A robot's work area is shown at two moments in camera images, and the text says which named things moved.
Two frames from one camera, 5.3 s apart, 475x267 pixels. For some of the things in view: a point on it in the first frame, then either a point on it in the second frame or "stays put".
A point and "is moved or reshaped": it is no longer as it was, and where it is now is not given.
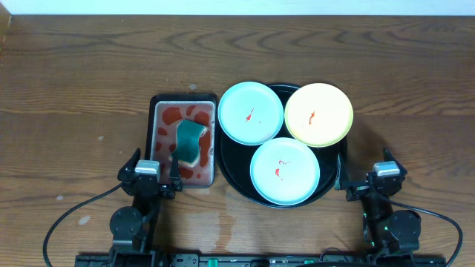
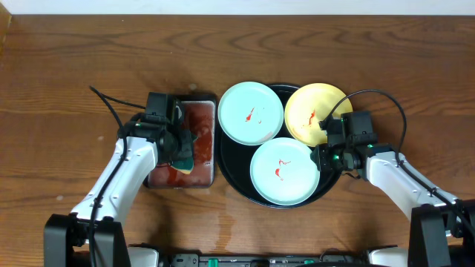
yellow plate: (318, 114) stays put
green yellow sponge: (188, 135) is moved or reshaped
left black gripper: (147, 188) to (186, 144)
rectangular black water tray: (185, 124) stays put
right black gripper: (357, 192) to (323, 163)
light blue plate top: (251, 113) stays put
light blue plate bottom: (284, 171) stays put
